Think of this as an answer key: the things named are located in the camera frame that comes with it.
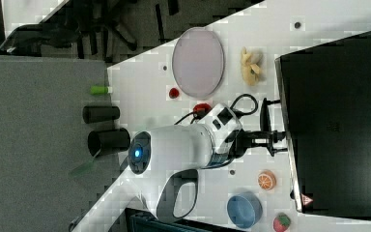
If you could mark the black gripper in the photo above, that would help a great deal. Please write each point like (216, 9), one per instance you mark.
(251, 139)

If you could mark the black toaster oven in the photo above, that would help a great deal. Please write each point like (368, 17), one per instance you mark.
(325, 94)

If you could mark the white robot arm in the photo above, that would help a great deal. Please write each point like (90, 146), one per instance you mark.
(161, 160)

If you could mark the orange slice toy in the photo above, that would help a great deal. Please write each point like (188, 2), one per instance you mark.
(266, 180)

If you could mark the yellow plush banana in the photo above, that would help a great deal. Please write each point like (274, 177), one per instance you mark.
(250, 68)

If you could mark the blue bowl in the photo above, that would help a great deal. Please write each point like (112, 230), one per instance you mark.
(244, 209)

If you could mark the red plush ketchup bottle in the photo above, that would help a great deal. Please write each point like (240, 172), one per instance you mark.
(200, 110)

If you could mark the large red plush strawberry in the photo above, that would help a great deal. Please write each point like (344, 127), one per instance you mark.
(281, 223)

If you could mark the grey round plate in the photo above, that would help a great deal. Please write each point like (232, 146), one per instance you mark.
(198, 62)

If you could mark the small red plush strawberry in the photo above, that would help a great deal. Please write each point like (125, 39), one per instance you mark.
(174, 93)

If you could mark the black cylinder lower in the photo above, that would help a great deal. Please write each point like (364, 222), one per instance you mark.
(106, 142)

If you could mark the black cylinder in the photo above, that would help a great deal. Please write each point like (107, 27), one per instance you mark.
(95, 113)
(106, 142)

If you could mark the teal storage crate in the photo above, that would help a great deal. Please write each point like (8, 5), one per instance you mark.
(142, 221)

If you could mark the green marker pen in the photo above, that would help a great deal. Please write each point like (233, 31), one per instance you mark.
(101, 90)

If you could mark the black cylinder upper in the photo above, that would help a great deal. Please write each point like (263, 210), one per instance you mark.
(95, 113)

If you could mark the black office chair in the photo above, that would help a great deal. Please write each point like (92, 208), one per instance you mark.
(74, 21)

